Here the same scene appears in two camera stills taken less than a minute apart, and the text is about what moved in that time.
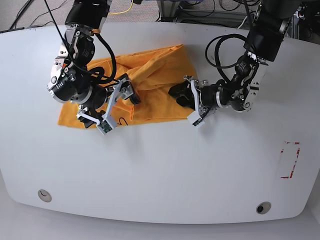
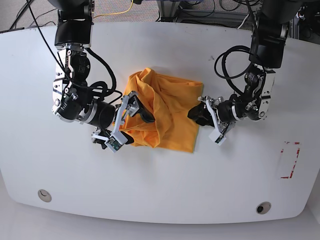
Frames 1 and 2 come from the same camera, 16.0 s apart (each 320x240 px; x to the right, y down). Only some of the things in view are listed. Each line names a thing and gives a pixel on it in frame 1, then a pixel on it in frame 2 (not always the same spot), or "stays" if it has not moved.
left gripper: [123, 88] -> [120, 136]
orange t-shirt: [152, 72] -> [169, 100]
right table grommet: [263, 207] stays
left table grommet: [44, 195] stays
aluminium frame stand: [168, 8] stays
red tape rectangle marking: [292, 170] stays
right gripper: [201, 110] -> [201, 110]
